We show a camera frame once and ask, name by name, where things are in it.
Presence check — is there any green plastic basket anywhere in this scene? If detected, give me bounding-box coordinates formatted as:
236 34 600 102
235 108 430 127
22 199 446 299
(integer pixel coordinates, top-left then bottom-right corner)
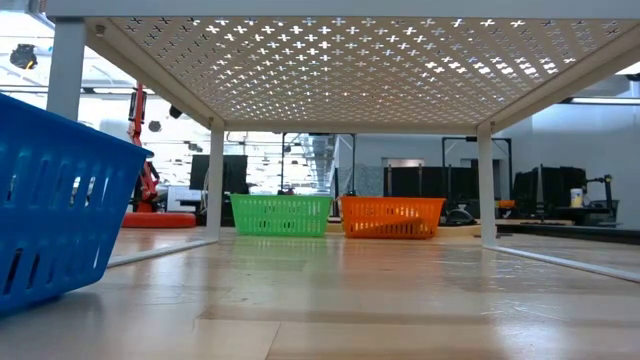
229 193 333 238

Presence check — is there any orange plastic basket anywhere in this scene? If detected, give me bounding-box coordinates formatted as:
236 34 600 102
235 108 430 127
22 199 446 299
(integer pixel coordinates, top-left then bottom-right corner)
338 195 448 241

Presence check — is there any blue plastic basket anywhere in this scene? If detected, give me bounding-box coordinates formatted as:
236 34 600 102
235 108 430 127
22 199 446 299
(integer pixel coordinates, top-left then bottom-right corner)
0 92 154 316

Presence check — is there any red desk lamp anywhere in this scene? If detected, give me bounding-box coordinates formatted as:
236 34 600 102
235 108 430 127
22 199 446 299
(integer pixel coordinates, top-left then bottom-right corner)
122 82 198 230

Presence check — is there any black partition panel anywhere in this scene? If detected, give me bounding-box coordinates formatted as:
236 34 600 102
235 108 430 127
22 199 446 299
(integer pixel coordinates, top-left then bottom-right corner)
382 166 479 200

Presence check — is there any black computer monitor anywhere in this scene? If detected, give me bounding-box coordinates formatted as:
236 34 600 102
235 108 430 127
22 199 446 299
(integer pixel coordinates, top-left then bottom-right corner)
189 154 249 194

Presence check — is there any white cabinet box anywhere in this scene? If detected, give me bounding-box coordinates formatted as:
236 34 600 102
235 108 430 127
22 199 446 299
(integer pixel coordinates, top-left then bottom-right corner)
166 185 203 212

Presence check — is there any black domed object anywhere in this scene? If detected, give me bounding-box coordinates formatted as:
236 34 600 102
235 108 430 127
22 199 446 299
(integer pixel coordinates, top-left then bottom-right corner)
444 207 477 226

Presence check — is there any white perforated metal shelf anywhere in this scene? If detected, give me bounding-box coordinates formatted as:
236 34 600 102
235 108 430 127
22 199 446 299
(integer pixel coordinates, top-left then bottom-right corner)
44 0 640 284

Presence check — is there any dark monitor cluster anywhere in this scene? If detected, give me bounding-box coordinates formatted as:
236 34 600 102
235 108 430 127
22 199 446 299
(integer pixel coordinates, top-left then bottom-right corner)
512 166 589 209

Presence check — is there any black workbench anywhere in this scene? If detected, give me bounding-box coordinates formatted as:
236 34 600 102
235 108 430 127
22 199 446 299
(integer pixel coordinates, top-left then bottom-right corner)
494 218 640 246

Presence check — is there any black articulated stand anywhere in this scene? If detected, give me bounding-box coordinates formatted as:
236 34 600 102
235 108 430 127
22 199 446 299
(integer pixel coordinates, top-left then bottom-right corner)
585 173 620 224

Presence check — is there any ceiling light strip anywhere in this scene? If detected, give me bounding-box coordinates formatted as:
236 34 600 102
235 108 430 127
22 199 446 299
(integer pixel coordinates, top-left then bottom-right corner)
569 96 640 106

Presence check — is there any black metal frame stand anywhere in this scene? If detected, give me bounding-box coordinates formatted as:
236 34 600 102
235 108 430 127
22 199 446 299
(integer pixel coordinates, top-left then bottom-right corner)
441 136 513 201

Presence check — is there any black ceiling dome camera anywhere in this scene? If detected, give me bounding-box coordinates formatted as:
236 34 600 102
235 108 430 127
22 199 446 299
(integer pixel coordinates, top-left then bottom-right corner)
9 43 39 71

